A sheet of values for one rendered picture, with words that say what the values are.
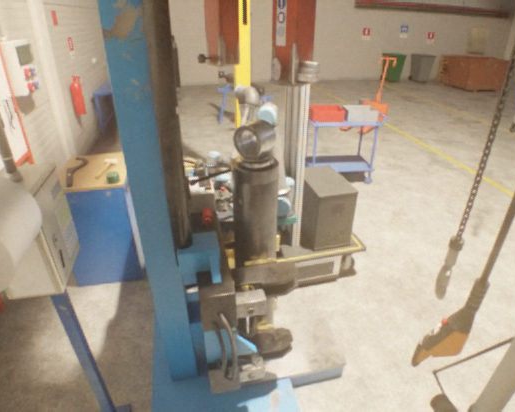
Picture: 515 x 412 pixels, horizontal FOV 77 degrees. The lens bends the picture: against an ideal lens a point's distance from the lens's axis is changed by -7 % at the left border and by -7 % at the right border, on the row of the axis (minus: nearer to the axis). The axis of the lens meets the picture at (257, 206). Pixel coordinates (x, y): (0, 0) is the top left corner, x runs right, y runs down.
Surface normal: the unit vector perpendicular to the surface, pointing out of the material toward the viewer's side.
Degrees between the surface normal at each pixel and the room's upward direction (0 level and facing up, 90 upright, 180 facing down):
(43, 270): 90
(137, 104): 90
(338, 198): 90
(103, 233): 90
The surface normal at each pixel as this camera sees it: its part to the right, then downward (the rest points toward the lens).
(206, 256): 0.22, 0.48
